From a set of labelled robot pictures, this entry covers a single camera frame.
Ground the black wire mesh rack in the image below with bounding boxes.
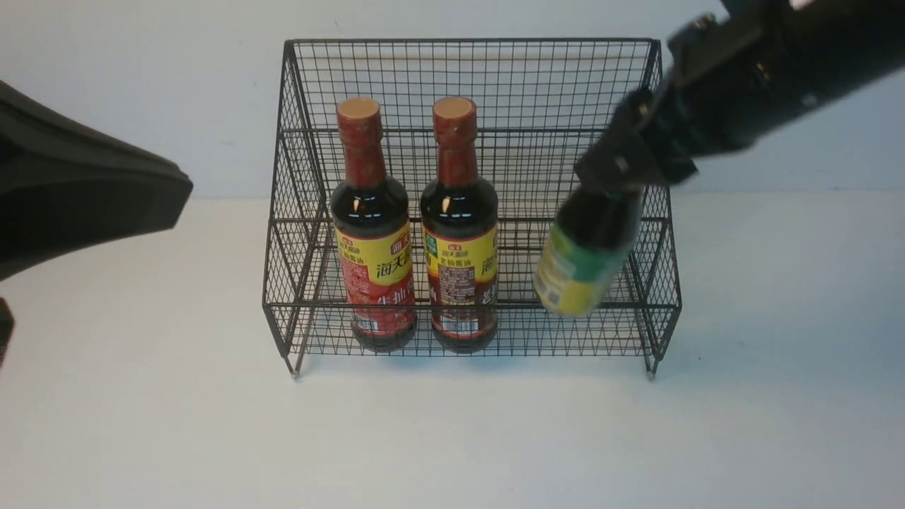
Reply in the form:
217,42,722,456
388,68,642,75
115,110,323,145
262,38,682,380

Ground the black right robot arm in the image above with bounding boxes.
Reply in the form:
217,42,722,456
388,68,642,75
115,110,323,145
574,1,904,194

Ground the small green-label yellow-cap bottle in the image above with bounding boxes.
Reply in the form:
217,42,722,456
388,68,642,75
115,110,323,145
534,187,643,317

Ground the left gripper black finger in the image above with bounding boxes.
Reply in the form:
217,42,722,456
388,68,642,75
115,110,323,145
1,83,193,279

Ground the red-label soy sauce bottle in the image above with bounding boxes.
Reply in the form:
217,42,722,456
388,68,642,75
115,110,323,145
330,97,417,352

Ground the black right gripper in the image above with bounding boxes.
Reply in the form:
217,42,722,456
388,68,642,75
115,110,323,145
574,1,800,194

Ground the brown-label soy sauce bottle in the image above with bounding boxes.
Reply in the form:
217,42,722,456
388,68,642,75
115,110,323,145
420,97,498,353

